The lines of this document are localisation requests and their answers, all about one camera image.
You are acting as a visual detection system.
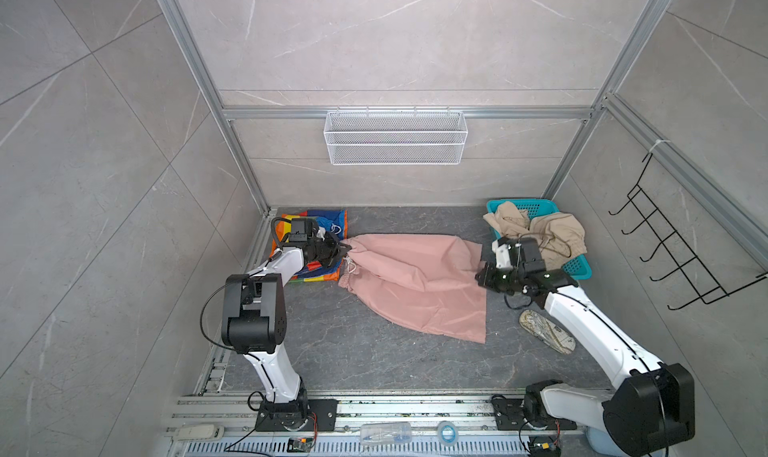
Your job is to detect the rainbow striped shorts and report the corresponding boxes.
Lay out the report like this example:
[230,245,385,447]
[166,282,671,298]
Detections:
[271,209,348,283]

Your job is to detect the teal plastic laundry basket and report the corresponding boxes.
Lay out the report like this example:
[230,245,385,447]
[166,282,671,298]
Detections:
[486,199,592,280]

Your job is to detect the pink shorts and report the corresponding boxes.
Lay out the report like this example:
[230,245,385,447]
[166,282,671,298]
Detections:
[339,234,487,344]

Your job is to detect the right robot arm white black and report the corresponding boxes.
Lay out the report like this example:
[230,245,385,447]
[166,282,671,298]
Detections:
[476,237,696,456]

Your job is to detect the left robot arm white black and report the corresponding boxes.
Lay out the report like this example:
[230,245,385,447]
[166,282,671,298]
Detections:
[203,210,349,432]

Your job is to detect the folded patterned beige shorts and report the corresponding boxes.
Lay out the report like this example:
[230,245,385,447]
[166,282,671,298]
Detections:
[519,310,576,355]

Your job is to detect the small circuit board right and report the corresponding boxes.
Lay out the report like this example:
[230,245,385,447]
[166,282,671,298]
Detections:
[527,436,561,457]

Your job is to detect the small circuit board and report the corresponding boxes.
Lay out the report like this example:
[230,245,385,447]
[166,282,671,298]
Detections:
[286,437,316,453]
[527,436,561,457]

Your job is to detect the clear tape roll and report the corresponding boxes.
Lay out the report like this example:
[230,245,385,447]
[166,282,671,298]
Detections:
[436,421,458,447]

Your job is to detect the clear plastic bottle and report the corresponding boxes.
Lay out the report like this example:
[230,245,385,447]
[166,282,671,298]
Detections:
[359,422,412,446]

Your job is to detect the small circuit board left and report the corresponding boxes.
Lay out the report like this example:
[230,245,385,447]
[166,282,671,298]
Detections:
[286,437,316,453]

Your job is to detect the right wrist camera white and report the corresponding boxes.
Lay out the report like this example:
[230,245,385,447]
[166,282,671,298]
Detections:
[491,239,513,270]

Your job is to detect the white wire mesh wall basket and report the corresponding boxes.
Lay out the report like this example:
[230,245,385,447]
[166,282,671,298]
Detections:
[323,110,468,166]

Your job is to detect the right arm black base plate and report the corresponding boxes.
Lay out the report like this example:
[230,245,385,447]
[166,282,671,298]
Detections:
[490,394,577,432]

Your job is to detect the black wire hook rack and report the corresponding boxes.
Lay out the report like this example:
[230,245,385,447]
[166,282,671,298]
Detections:
[608,151,767,311]

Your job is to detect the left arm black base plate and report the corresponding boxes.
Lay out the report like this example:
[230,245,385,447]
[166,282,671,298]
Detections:
[255,399,338,432]

